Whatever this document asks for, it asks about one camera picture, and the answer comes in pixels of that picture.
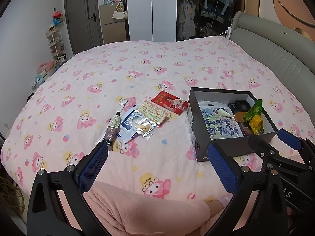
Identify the green snack packet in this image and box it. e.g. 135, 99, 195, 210
242, 99, 263, 123

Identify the red card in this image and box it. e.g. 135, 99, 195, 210
151, 91, 189, 116

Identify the black cardboard box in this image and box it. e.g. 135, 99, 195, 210
187, 87, 278, 162

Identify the yellow wrapped snack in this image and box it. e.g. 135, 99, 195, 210
248, 118, 265, 134

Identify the pile of small boxes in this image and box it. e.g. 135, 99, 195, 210
31, 70, 48, 90

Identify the white shelf rack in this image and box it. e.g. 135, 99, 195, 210
45, 27, 68, 70

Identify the pink bouquet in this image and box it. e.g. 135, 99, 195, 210
37, 60, 55, 73

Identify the red and blue plush toy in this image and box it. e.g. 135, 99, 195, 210
52, 10, 64, 26

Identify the pink cartoon printed blanket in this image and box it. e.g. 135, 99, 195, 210
0, 36, 315, 202

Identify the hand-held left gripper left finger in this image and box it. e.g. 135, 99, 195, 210
27, 141, 110, 236

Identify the dark grey door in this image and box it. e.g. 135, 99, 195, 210
63, 0, 104, 54

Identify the blue printed pouch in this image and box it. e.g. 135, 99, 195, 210
199, 106, 244, 142

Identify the white wardrobe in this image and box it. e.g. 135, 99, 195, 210
126, 0, 177, 42

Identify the small black box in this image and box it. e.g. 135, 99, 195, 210
228, 100, 251, 111

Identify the grey padded headboard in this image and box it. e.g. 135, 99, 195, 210
229, 12, 315, 109

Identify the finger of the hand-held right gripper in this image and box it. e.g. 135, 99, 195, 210
277, 128, 315, 163
248, 135, 315, 177

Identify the white handbag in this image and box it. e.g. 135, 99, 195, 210
112, 7, 128, 19

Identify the gold wire basket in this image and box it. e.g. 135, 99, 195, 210
0, 174, 26, 220

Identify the dark flat packet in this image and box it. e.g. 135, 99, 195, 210
237, 122, 254, 137

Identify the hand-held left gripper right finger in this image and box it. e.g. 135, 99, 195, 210
207, 143, 288, 236

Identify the beige cabinet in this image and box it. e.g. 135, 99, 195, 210
99, 4, 128, 45

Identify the white and blue packet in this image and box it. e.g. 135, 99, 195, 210
116, 108, 145, 144

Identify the round orange wall decor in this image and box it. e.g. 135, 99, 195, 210
272, 0, 315, 27

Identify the glass door wardrobe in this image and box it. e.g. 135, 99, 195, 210
176, 0, 245, 42

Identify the keychain packet with yellow label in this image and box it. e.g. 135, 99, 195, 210
132, 101, 170, 138

